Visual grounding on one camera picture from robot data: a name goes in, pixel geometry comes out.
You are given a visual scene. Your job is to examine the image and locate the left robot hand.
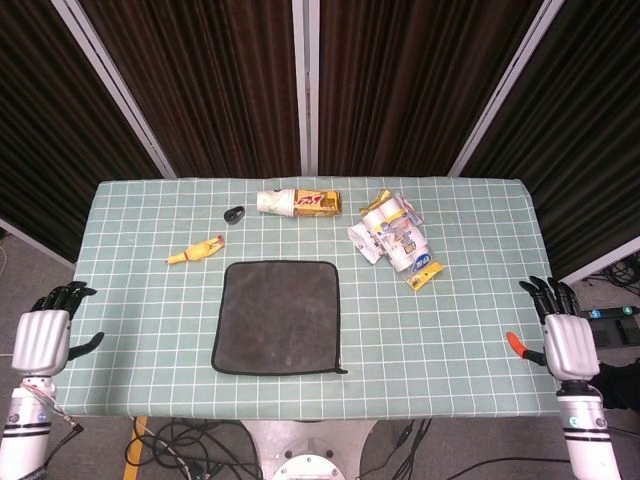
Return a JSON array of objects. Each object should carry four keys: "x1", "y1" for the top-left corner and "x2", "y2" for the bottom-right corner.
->
[{"x1": 9, "y1": 280, "x2": 105, "y2": 377}]

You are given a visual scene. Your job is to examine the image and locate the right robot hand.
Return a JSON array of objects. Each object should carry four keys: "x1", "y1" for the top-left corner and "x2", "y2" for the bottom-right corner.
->
[{"x1": 505, "y1": 275, "x2": 601, "y2": 382}]

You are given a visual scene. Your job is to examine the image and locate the green and grey cloth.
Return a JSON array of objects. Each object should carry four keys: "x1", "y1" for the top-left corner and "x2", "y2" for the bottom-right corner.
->
[{"x1": 210, "y1": 259, "x2": 349, "y2": 377}]

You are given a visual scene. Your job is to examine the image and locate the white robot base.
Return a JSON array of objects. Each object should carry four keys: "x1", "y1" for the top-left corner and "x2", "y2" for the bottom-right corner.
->
[{"x1": 239, "y1": 418, "x2": 384, "y2": 480}]

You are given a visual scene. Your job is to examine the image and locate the green checked tablecloth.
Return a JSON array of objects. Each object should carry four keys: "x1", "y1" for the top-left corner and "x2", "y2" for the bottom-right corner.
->
[{"x1": 58, "y1": 175, "x2": 561, "y2": 421}]

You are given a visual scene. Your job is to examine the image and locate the yellow floor tape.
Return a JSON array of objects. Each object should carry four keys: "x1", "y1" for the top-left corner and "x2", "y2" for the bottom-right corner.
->
[{"x1": 122, "y1": 415, "x2": 150, "y2": 480}]

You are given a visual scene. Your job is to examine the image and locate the yellow rubber chicken toy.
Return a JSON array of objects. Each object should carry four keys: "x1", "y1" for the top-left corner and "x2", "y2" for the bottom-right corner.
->
[{"x1": 166, "y1": 234, "x2": 226, "y2": 266}]

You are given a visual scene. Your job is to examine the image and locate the silver foil pouch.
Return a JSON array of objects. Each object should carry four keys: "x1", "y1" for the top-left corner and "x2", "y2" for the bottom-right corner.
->
[{"x1": 347, "y1": 222, "x2": 386, "y2": 265}]

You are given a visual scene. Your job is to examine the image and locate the white paper cup stack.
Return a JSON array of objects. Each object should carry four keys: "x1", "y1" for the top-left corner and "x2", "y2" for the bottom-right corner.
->
[{"x1": 256, "y1": 188, "x2": 297, "y2": 219}]

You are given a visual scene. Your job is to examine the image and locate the gold snack package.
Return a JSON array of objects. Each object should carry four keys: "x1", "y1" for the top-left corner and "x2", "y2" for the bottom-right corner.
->
[{"x1": 293, "y1": 188, "x2": 343, "y2": 219}]

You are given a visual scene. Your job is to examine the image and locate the left arm wire with plug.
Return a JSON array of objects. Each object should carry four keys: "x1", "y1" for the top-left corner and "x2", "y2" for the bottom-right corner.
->
[{"x1": 24, "y1": 384, "x2": 86, "y2": 434}]

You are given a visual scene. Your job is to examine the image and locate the white partition bottom rail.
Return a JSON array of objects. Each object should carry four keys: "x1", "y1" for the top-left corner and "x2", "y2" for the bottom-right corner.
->
[
  {"x1": 558, "y1": 233, "x2": 640, "y2": 286},
  {"x1": 0, "y1": 217, "x2": 77, "y2": 270}
]

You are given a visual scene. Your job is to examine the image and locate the black floor cable tangle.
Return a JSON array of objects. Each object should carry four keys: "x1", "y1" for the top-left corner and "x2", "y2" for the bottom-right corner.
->
[{"x1": 132, "y1": 418, "x2": 264, "y2": 480}]

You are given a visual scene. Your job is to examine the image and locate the white partition frame post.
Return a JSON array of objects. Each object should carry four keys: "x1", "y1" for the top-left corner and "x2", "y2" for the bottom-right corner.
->
[
  {"x1": 51, "y1": 0, "x2": 177, "y2": 179},
  {"x1": 448, "y1": 0, "x2": 566, "y2": 177},
  {"x1": 292, "y1": 0, "x2": 321, "y2": 177}
]

